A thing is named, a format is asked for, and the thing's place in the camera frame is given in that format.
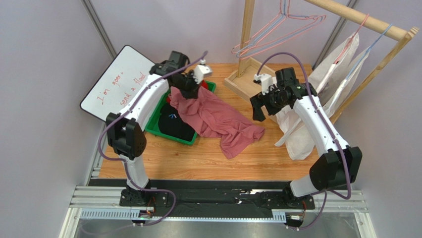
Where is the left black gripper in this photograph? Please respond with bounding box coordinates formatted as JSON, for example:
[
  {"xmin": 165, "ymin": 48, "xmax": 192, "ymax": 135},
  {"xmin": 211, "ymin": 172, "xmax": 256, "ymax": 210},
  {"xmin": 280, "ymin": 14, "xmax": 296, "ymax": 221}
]
[{"xmin": 173, "ymin": 71, "xmax": 204, "ymax": 101}]

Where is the pink t shirt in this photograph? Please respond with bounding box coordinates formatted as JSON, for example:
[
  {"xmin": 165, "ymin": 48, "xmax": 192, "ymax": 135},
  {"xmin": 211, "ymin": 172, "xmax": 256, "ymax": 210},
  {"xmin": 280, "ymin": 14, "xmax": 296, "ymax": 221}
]
[{"xmin": 169, "ymin": 86, "xmax": 265, "ymax": 159}]

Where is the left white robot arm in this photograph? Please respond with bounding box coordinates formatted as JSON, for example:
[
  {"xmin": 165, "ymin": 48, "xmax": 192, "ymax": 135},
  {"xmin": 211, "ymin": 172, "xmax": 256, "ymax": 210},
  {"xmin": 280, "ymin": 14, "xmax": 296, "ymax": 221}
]
[{"xmin": 100, "ymin": 51, "xmax": 212, "ymax": 200}]

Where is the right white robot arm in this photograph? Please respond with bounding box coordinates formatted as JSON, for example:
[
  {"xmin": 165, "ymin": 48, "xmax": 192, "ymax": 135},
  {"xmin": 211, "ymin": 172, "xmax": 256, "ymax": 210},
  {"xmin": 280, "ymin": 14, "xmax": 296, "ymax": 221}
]
[{"xmin": 250, "ymin": 67, "xmax": 362, "ymax": 197}]

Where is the red t shirt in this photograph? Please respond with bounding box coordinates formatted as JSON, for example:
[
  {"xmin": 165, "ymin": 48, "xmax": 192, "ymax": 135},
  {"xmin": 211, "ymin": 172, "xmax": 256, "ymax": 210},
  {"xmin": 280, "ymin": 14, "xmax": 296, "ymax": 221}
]
[{"xmin": 166, "ymin": 81, "xmax": 209, "ymax": 103}]

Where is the black t shirt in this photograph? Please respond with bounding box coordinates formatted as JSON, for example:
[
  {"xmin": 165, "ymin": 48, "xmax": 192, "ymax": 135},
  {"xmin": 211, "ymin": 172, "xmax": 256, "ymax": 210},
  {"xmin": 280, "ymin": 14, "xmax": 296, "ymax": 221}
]
[{"xmin": 158, "ymin": 103, "xmax": 195, "ymax": 141}]

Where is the white shirt on pink hanger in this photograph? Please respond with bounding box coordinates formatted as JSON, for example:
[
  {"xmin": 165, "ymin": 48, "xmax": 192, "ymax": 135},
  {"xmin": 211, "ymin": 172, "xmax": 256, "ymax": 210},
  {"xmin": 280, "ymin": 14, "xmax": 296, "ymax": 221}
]
[{"xmin": 275, "ymin": 34, "xmax": 361, "ymax": 147}]

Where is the white shirt on blue hanger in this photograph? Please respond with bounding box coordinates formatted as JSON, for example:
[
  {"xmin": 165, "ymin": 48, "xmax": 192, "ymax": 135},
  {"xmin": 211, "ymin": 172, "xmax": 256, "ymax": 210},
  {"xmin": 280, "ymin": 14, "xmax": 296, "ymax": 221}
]
[{"xmin": 285, "ymin": 49, "xmax": 370, "ymax": 161}]

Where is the pink hanger holding shirt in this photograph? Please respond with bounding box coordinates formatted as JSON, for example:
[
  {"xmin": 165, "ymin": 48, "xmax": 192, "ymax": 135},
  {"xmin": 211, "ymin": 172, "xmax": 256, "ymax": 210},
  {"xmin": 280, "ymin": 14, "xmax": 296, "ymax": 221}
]
[{"xmin": 333, "ymin": 13, "xmax": 369, "ymax": 64}]

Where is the blue hanger holding shirt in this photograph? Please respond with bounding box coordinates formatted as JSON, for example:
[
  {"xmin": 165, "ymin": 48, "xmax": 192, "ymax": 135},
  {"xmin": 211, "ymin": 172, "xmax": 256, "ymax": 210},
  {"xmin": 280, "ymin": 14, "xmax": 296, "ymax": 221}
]
[{"xmin": 344, "ymin": 24, "xmax": 393, "ymax": 82}]

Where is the wooden clothes rack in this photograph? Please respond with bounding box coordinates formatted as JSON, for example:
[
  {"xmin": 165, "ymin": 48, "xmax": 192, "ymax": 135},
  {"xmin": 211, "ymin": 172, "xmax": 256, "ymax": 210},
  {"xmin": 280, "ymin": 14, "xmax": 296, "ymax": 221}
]
[{"xmin": 224, "ymin": 0, "xmax": 420, "ymax": 124}]

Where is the green plastic bin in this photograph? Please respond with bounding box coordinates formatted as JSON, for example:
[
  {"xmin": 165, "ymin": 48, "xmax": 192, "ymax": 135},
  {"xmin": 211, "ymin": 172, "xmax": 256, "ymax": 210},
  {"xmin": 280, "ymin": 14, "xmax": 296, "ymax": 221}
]
[{"xmin": 145, "ymin": 90, "xmax": 197, "ymax": 146}]

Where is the white whiteboard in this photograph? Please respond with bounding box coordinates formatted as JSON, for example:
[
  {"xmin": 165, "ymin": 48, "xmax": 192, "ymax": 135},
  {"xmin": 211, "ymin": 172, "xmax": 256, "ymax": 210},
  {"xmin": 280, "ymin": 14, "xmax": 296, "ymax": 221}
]
[{"xmin": 80, "ymin": 45, "xmax": 155, "ymax": 121}]

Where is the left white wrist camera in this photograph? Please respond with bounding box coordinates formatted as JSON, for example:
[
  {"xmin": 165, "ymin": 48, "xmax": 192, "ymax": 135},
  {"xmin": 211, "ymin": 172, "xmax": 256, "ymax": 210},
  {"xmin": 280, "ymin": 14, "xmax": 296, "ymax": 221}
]
[{"xmin": 193, "ymin": 59, "xmax": 213, "ymax": 85}]

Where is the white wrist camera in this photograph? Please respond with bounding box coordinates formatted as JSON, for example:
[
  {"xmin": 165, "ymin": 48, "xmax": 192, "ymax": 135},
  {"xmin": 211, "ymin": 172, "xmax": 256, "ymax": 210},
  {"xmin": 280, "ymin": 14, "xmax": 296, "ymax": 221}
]
[
  {"xmin": 193, "ymin": 59, "xmax": 213, "ymax": 85},
  {"xmin": 253, "ymin": 73, "xmax": 273, "ymax": 95}
]

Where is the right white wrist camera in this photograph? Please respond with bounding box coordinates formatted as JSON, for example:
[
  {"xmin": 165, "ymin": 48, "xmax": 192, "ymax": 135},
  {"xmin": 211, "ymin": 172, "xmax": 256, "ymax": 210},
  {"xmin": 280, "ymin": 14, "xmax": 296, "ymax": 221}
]
[{"xmin": 253, "ymin": 73, "xmax": 273, "ymax": 95}]

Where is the pink wire hanger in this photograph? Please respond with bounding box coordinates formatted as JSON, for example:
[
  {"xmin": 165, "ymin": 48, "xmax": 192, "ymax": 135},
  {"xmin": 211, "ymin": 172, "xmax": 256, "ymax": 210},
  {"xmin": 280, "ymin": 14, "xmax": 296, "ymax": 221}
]
[{"xmin": 230, "ymin": 0, "xmax": 327, "ymax": 60}]

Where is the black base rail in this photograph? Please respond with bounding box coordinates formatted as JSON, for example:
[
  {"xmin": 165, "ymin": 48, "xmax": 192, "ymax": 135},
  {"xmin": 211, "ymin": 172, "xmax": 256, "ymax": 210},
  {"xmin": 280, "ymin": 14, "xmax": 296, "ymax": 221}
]
[{"xmin": 87, "ymin": 178, "xmax": 350, "ymax": 229}]

